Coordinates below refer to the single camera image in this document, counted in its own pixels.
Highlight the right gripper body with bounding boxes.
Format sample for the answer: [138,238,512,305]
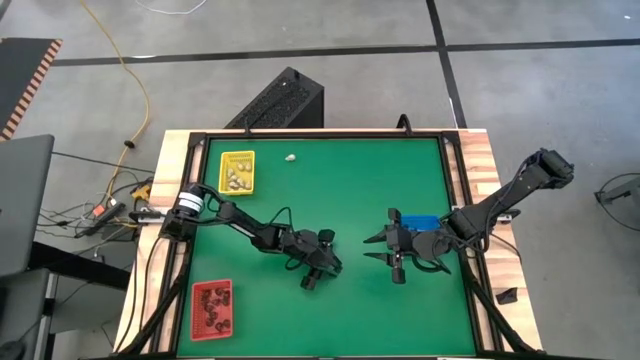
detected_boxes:
[385,208,419,286]

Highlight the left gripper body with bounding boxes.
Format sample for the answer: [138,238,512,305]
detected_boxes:
[284,228,339,292]

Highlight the blue plastic basket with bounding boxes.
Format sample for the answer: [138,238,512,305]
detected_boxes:
[399,214,445,235]

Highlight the yellow plastic basket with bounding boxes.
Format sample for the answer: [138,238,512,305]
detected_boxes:
[217,149,257,197]

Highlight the wooden table side board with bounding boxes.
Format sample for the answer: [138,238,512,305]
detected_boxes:
[113,128,206,354]
[444,128,545,352]

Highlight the red plastic basket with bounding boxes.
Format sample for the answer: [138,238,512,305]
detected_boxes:
[189,278,235,343]

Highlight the black computer tower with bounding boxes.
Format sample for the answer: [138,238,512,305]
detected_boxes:
[224,65,326,130]

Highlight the black power strip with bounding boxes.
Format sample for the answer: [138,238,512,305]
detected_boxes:
[74,198,127,239]

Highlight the grey desk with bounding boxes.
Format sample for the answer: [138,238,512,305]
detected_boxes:
[0,133,56,279]

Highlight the black orange striped mat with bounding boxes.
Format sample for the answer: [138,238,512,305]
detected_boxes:
[0,36,65,142]

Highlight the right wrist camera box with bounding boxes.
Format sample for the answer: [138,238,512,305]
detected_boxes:
[413,230,454,261]

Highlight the black camera cable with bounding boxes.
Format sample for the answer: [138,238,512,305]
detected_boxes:
[267,205,296,236]
[407,252,454,276]

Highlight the black table edge frame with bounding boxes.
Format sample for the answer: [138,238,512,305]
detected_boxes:
[176,130,485,358]

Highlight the black arched handle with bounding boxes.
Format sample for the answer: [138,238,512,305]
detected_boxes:
[396,113,416,138]

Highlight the black bracket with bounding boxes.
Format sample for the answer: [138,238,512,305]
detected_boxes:
[495,286,520,307]

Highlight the black frame strut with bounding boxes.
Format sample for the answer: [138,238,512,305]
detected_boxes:
[457,244,540,355]
[118,239,194,355]

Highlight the black cable bundle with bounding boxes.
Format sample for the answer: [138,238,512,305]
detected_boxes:
[35,169,156,246]

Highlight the yellow floor cable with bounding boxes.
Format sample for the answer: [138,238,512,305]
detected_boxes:
[81,0,152,199]

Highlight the white floor cable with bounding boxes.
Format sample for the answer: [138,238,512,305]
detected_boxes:
[133,0,210,16]

